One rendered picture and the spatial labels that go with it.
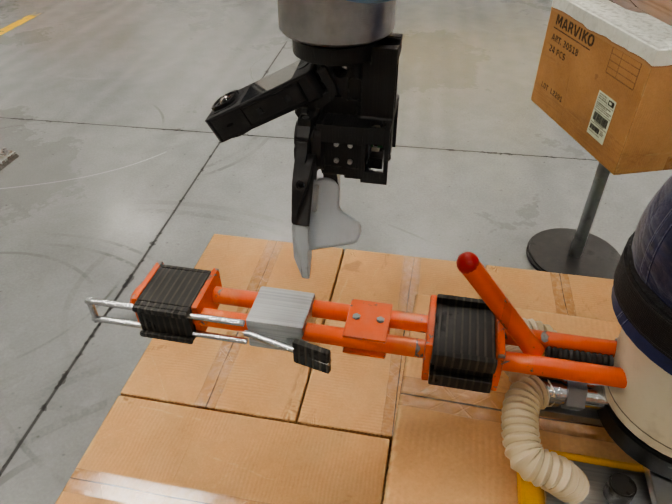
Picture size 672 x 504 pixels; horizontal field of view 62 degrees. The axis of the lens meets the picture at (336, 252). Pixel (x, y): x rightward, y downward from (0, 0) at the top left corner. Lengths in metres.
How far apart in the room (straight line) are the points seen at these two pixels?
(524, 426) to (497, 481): 0.09
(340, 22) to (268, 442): 0.93
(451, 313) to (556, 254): 1.95
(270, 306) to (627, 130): 1.49
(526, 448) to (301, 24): 0.47
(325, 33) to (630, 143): 1.63
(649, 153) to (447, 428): 1.47
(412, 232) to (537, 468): 2.05
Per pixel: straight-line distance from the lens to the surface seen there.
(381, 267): 1.57
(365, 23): 0.43
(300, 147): 0.48
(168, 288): 0.71
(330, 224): 0.49
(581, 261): 2.61
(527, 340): 0.65
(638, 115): 1.95
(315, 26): 0.43
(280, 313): 0.67
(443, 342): 0.64
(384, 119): 0.48
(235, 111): 0.50
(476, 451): 0.74
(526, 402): 0.68
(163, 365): 1.38
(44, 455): 2.03
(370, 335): 0.64
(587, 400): 0.72
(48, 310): 2.49
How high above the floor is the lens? 1.56
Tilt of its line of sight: 39 degrees down
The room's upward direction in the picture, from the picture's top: straight up
